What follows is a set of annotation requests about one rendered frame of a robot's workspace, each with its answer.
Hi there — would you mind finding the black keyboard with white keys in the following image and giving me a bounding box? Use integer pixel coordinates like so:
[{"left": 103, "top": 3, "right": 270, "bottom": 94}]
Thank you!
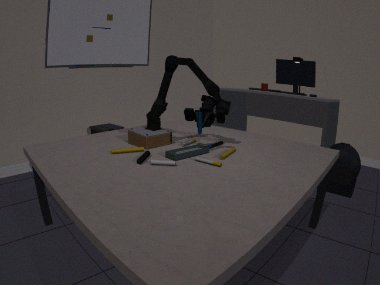
[{"left": 165, "top": 144, "right": 209, "bottom": 161}]

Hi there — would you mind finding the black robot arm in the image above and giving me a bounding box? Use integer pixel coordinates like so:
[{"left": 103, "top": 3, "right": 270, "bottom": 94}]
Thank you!
[{"left": 146, "top": 55, "right": 231, "bottom": 131}]

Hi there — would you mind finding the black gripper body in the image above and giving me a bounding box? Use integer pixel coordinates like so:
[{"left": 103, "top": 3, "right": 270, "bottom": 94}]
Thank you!
[{"left": 184, "top": 101, "right": 225, "bottom": 123}]

